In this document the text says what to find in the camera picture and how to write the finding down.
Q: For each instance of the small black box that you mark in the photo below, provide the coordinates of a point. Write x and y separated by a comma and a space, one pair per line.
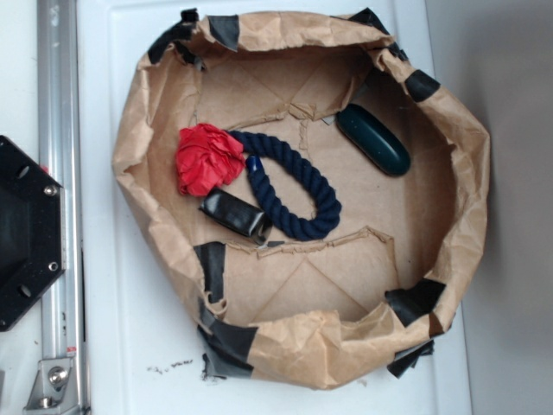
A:
237, 215

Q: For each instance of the crumpled red paper ball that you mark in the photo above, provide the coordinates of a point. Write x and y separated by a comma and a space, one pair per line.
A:
206, 158

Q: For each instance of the brown paper bag bin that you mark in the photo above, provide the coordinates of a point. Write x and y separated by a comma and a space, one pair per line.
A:
361, 270

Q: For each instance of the dark green oval case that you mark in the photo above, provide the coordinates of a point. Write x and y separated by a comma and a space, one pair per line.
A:
374, 139

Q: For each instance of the white tray board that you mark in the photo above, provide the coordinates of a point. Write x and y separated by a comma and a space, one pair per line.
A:
144, 351

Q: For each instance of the aluminium extrusion rail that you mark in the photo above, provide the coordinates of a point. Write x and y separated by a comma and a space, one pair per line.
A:
63, 305

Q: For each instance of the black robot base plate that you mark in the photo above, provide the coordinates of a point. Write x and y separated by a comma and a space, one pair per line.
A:
31, 233

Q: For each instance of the metal corner bracket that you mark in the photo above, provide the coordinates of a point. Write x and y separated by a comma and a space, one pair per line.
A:
55, 389

